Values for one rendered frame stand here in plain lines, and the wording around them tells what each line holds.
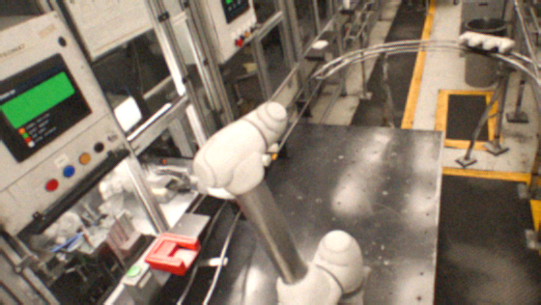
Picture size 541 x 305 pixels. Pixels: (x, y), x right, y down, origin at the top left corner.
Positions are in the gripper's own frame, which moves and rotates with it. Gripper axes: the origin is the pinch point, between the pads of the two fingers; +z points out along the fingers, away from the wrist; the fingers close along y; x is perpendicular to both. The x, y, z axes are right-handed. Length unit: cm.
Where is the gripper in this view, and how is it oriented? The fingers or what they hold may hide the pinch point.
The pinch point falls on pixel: (163, 179)
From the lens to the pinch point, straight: 192.0
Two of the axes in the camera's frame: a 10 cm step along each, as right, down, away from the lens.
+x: -2.9, 5.6, -7.7
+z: -9.5, -0.6, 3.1
